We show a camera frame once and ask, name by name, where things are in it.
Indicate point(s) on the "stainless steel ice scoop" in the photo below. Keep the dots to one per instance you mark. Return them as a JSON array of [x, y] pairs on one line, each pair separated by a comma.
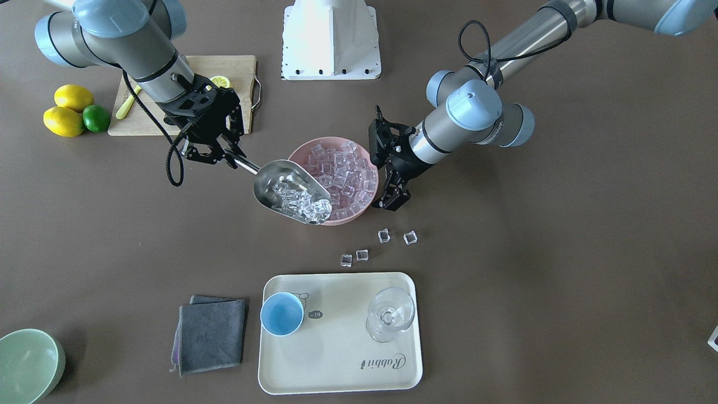
[[287, 189]]

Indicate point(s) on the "upper whole yellow lemon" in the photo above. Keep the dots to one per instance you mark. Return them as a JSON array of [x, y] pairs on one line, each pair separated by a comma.
[[74, 97]]

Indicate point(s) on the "half lemon slice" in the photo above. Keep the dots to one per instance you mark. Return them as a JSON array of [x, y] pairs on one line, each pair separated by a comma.
[[221, 81]]

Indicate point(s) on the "spilled ice cube two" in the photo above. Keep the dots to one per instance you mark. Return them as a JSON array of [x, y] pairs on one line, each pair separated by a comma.
[[410, 238]]

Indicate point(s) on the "pink bowl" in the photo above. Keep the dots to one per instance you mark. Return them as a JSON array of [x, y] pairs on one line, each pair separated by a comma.
[[359, 163]]

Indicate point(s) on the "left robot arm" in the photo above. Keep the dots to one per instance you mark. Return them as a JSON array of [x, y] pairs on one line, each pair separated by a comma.
[[466, 103]]

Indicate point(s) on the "yellow plastic knife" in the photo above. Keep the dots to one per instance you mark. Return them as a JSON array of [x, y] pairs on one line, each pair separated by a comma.
[[127, 102]]

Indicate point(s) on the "cream serving tray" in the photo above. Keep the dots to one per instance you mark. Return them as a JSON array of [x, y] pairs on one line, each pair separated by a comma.
[[332, 352]]

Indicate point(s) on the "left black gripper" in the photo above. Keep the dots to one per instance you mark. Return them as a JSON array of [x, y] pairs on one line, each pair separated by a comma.
[[405, 166]]

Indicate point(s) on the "wooden cutting board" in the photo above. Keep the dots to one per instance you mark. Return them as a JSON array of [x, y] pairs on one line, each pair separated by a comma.
[[239, 70]]

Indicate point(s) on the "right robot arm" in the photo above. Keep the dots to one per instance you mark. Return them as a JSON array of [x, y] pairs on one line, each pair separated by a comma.
[[136, 36]]

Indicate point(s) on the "spilled ice cube four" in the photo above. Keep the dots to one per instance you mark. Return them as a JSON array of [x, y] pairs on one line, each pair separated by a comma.
[[346, 261]]

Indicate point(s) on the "green lime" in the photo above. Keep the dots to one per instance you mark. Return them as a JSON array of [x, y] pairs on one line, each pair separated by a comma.
[[96, 118]]

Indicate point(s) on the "grey folded cloth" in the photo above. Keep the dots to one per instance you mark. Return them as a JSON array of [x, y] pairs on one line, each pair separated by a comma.
[[210, 334]]

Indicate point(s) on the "spilled ice cube three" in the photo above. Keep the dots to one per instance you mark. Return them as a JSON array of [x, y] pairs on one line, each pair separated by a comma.
[[362, 255]]

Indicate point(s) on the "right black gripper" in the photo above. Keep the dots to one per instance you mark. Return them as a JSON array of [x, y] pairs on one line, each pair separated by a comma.
[[197, 136]]

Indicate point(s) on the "lower whole yellow lemon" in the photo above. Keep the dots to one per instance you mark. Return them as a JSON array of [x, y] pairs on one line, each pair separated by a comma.
[[63, 121]]

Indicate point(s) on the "spilled ice cube one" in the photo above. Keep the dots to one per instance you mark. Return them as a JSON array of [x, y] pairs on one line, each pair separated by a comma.
[[384, 235]]

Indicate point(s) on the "whole yellow lemon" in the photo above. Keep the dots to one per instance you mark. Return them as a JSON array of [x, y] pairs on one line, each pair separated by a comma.
[[74, 97], [63, 121]]

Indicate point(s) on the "blue cup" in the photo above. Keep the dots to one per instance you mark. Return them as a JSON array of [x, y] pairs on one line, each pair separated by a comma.
[[281, 314]]

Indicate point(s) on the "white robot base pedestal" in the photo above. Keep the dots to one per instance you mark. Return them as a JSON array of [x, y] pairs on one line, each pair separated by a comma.
[[330, 40]]

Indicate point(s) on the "pile of clear ice cubes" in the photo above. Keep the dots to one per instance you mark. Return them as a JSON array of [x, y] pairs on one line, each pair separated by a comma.
[[348, 174]]

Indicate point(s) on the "pale green bowl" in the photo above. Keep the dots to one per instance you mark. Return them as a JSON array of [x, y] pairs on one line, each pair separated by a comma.
[[32, 364]]

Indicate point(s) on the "clear wine glass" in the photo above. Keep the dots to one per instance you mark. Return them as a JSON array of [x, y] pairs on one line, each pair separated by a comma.
[[391, 313]]

